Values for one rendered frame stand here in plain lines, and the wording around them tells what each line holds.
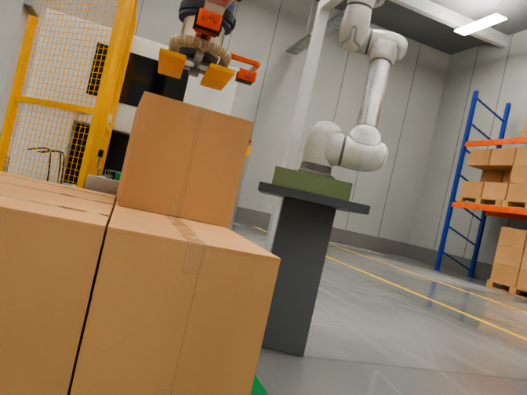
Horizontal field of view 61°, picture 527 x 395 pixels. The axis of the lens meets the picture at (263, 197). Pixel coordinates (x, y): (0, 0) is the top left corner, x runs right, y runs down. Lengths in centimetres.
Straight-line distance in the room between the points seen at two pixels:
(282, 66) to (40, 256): 1142
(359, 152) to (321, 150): 18
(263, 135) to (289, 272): 977
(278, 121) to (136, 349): 1106
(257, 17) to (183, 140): 1078
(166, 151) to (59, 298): 74
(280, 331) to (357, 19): 139
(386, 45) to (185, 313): 179
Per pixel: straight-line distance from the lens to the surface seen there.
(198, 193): 161
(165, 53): 176
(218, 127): 163
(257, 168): 1168
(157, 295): 102
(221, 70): 177
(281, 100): 1203
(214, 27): 167
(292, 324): 216
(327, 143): 216
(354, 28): 189
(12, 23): 310
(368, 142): 218
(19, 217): 101
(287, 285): 212
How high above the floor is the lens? 66
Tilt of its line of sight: 1 degrees up
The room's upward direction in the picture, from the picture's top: 13 degrees clockwise
